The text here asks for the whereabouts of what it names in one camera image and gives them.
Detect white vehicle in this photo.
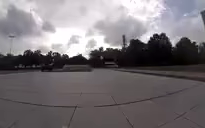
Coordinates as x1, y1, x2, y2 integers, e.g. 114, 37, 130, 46
103, 60, 119, 69

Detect low grass mound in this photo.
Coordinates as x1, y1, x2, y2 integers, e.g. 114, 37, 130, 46
61, 64, 93, 73

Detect tall dark tower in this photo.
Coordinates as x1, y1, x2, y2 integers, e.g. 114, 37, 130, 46
121, 34, 127, 50

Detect grey concrete pavement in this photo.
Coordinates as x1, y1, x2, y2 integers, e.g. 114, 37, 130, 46
0, 68, 205, 128

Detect dark vehicle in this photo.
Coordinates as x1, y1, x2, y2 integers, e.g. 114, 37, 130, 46
40, 63, 55, 72

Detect row of dark trees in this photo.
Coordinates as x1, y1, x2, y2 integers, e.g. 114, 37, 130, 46
0, 32, 205, 71

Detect grass strip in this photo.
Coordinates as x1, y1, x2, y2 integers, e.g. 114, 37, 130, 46
118, 64, 205, 74

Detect tall floodlight mast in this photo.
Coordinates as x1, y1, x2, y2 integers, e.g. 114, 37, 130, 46
8, 34, 17, 56

